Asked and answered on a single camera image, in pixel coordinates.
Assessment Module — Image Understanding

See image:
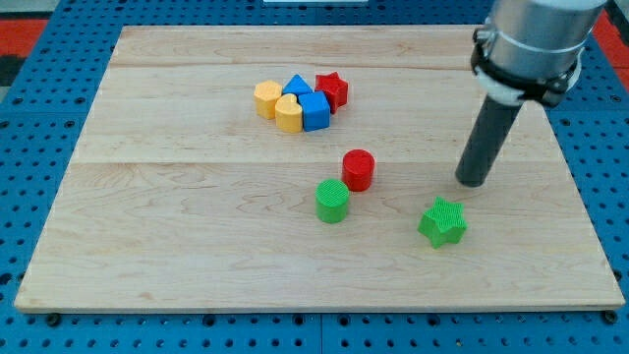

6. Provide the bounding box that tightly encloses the red cylinder block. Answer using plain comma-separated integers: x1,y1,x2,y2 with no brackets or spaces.
341,148,375,192

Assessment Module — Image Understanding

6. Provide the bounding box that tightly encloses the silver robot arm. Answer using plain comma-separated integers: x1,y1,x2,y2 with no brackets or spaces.
471,0,605,107

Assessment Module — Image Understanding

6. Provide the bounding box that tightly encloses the green cylinder block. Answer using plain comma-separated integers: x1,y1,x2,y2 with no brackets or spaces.
314,179,350,223

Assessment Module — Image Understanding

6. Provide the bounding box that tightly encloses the blue cube block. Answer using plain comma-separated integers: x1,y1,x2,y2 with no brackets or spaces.
298,91,330,132

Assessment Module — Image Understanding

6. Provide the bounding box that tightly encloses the yellow heart block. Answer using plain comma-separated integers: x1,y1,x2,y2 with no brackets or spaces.
275,93,303,133

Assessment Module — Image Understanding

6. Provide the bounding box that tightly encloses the red star block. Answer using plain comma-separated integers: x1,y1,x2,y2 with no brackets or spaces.
315,72,349,114

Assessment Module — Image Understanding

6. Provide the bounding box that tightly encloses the wooden board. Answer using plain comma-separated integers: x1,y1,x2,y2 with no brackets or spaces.
15,26,625,314

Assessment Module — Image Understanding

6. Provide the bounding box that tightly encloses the blue triangle block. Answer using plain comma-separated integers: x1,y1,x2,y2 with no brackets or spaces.
282,74,314,96

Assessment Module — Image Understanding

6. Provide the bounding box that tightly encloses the yellow hexagon block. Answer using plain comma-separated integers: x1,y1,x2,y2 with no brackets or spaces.
254,81,283,119

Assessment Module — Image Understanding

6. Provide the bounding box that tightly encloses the green star block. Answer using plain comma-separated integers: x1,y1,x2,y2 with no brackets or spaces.
418,196,468,249

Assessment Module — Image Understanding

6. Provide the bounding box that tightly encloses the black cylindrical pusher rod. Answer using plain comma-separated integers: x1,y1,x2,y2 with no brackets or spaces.
455,96,522,188

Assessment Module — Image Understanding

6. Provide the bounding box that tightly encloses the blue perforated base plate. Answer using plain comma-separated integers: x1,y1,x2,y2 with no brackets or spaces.
1,0,628,353

